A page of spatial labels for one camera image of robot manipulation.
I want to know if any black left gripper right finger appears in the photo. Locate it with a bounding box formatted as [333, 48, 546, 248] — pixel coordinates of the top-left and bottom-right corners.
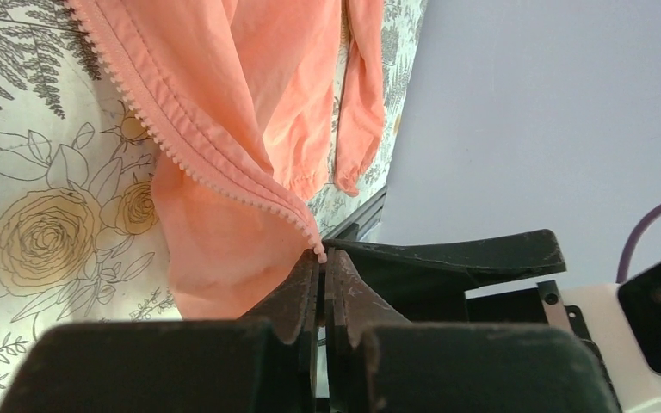
[324, 250, 619, 412]

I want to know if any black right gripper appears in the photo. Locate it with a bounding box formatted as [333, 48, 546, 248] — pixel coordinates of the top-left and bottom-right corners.
[324, 229, 597, 348]

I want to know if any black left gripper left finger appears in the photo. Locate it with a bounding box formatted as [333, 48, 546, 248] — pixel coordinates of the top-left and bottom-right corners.
[0, 251, 319, 412]

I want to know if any floral patterned table mat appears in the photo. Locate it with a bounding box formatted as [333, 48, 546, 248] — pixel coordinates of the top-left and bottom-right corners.
[0, 1, 427, 412]

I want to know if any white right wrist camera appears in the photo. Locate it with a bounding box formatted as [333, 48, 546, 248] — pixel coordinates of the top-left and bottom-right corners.
[562, 262, 661, 412]

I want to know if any salmon pink hooded jacket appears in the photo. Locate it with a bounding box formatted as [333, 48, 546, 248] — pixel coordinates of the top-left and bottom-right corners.
[71, 1, 385, 319]

